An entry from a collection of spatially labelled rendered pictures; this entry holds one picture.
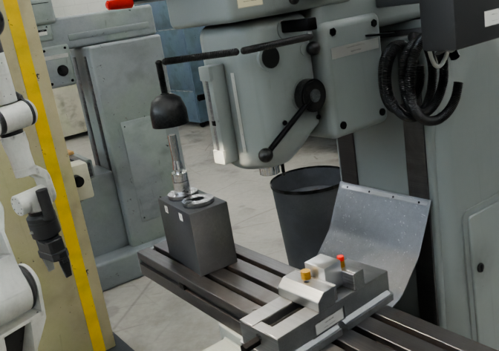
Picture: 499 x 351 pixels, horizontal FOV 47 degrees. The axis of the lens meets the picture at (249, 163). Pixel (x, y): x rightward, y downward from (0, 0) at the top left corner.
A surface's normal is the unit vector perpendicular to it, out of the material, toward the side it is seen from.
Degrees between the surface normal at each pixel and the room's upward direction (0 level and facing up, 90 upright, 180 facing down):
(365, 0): 90
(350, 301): 90
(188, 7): 90
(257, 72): 90
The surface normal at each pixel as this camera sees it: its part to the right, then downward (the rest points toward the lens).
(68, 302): 0.59, 0.12
